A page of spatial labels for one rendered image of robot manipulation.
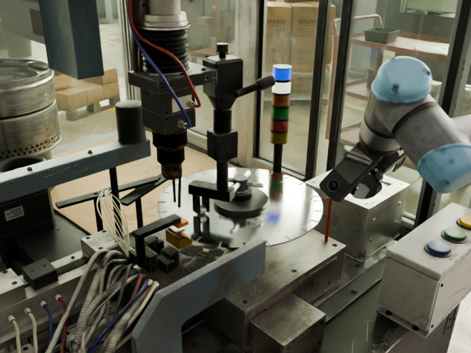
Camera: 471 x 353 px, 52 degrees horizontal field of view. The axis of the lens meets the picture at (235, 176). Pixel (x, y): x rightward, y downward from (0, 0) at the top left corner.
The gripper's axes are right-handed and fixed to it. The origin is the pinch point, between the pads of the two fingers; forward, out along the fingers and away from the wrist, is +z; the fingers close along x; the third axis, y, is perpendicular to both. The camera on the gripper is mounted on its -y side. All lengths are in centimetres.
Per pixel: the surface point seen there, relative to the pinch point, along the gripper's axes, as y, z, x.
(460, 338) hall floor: 44, 119, -42
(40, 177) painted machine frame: -47, -13, 34
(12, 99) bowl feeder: -44, 7, 74
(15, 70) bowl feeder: -39, 18, 95
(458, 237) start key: 10.8, 2.8, -18.7
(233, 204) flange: -20.5, -2.5, 12.3
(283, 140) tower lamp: 4.0, 14.3, 25.4
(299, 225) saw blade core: -14.0, -4.3, 0.5
